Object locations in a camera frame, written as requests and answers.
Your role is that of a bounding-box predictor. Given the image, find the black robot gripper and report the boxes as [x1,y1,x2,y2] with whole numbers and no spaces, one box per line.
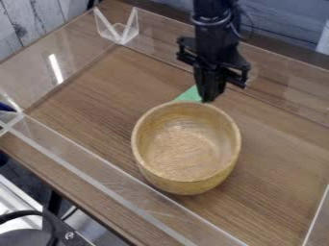
[175,15,251,104]

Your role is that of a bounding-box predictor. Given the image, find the green rectangular block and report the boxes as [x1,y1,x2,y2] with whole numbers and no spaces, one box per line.
[174,86,202,102]

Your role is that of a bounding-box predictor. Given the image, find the light wooden bowl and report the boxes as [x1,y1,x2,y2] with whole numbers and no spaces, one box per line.
[131,101,242,195]

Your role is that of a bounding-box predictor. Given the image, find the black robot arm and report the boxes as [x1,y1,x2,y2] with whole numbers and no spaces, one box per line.
[176,0,250,103]

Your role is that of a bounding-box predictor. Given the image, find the black table leg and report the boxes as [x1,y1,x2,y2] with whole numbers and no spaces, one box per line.
[48,191,63,215]

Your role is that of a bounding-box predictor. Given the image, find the clear acrylic tray enclosure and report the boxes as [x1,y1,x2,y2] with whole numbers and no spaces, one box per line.
[0,2,329,246]

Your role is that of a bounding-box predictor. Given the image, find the black metal bracket with screw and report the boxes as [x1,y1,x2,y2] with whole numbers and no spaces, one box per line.
[43,210,95,246]

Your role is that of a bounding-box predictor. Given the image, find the black cable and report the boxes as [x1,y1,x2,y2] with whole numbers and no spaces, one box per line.
[0,209,60,246]

